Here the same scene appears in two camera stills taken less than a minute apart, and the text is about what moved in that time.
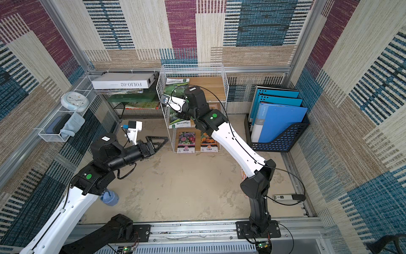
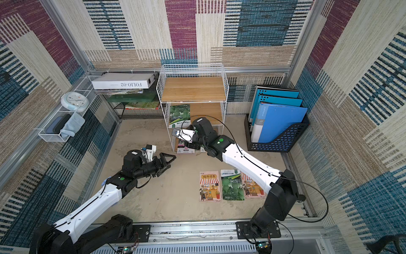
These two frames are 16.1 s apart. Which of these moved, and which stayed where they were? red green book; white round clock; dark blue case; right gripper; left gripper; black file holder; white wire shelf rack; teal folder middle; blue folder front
Moved: right gripper; left gripper
Stayed: teal folder middle; white round clock; blue folder front; black file holder; white wire shelf rack; dark blue case; red green book
